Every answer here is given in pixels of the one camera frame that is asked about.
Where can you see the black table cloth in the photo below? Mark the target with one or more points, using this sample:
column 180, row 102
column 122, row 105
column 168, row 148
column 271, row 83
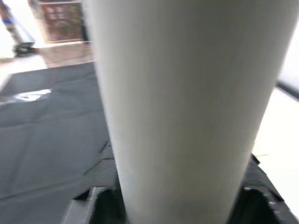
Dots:
column 46, row 140

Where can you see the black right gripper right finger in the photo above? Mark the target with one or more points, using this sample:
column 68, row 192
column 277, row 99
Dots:
column 261, row 205

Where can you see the mop with dark head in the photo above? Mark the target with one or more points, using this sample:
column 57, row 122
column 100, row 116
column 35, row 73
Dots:
column 24, row 49

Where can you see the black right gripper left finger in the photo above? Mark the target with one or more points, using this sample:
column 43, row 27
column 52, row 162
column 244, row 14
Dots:
column 102, row 207

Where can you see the clear tape strip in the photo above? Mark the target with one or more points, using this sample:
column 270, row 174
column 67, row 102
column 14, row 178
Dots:
column 28, row 95

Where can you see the white plastic table leg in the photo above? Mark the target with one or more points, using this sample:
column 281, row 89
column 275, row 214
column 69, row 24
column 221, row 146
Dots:
column 187, row 105

